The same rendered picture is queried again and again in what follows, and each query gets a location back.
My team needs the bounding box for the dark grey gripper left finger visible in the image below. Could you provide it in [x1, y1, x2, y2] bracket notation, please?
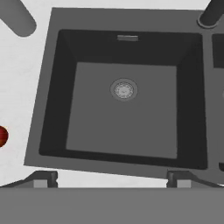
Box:
[0, 171, 59, 189]

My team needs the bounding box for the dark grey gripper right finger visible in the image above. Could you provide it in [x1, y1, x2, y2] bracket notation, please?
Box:
[165, 170, 224, 189]

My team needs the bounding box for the red apple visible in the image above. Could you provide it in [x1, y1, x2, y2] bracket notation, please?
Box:
[0, 125, 10, 149]

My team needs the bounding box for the dark grey kitchen sink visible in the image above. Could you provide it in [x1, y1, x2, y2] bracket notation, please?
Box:
[23, 6, 224, 186]

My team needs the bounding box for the dark grey sink faucet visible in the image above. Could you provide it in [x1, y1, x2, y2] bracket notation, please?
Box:
[197, 0, 224, 30]

